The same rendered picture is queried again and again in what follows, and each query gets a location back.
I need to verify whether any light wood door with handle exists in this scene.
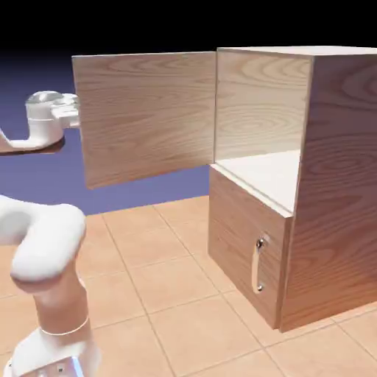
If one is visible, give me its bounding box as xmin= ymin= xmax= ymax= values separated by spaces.
xmin=207 ymin=163 xmax=295 ymax=331

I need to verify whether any curved silver door handle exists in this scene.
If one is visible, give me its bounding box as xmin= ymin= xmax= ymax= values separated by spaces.
xmin=251 ymin=234 xmax=271 ymax=295

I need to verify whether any wide light wood cabinet door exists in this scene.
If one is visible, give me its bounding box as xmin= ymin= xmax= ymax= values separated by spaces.
xmin=71 ymin=51 xmax=218 ymax=190

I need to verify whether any light wood cabinet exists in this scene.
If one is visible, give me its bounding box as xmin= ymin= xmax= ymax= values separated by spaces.
xmin=207 ymin=45 xmax=377 ymax=334

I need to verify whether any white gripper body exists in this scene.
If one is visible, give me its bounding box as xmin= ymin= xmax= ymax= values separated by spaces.
xmin=52 ymin=94 xmax=81 ymax=128

